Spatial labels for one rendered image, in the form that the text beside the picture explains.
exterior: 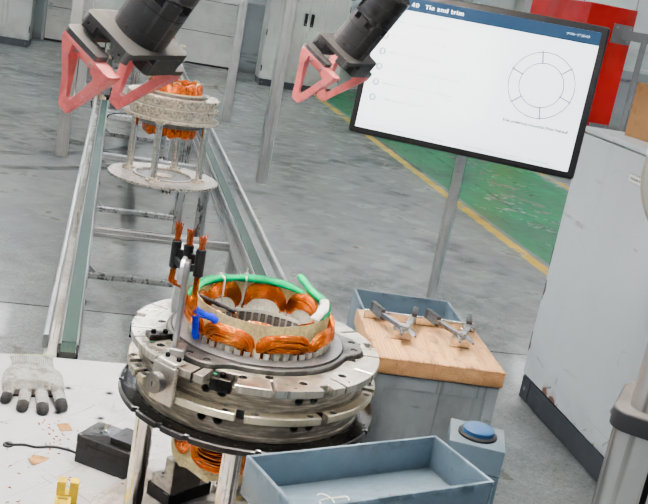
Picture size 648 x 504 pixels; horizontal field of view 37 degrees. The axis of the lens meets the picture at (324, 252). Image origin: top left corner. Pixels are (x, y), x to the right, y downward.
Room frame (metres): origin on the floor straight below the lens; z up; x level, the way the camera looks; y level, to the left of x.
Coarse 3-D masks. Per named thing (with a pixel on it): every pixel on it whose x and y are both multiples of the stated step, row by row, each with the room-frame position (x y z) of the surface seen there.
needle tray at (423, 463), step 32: (320, 448) 0.96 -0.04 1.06; (352, 448) 0.98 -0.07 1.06; (384, 448) 1.01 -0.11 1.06; (416, 448) 1.03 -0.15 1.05; (448, 448) 1.02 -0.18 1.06; (256, 480) 0.89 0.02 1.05; (288, 480) 0.94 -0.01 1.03; (320, 480) 0.96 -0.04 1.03; (352, 480) 0.98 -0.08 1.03; (384, 480) 0.99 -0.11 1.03; (416, 480) 1.01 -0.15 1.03; (448, 480) 1.01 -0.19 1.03; (480, 480) 0.97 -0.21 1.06
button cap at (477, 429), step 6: (468, 426) 1.14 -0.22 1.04; (474, 426) 1.14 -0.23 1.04; (480, 426) 1.15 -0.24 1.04; (486, 426) 1.15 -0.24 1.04; (468, 432) 1.13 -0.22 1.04; (474, 432) 1.13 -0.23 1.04; (480, 432) 1.13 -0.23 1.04; (486, 432) 1.13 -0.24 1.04; (492, 432) 1.14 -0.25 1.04; (480, 438) 1.13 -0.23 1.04; (486, 438) 1.13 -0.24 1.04
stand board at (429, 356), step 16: (368, 320) 1.42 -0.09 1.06; (368, 336) 1.35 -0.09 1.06; (384, 336) 1.36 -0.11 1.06; (416, 336) 1.39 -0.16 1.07; (432, 336) 1.40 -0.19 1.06; (448, 336) 1.42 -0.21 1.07; (384, 352) 1.29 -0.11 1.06; (400, 352) 1.31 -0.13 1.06; (416, 352) 1.32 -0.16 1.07; (432, 352) 1.33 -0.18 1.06; (448, 352) 1.34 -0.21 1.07; (464, 352) 1.36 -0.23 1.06; (480, 352) 1.37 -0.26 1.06; (384, 368) 1.27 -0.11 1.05; (400, 368) 1.28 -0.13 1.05; (416, 368) 1.28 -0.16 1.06; (432, 368) 1.29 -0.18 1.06; (448, 368) 1.29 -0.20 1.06; (464, 368) 1.29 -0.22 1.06; (480, 368) 1.30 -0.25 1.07; (496, 368) 1.31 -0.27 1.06; (480, 384) 1.30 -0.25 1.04; (496, 384) 1.30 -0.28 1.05
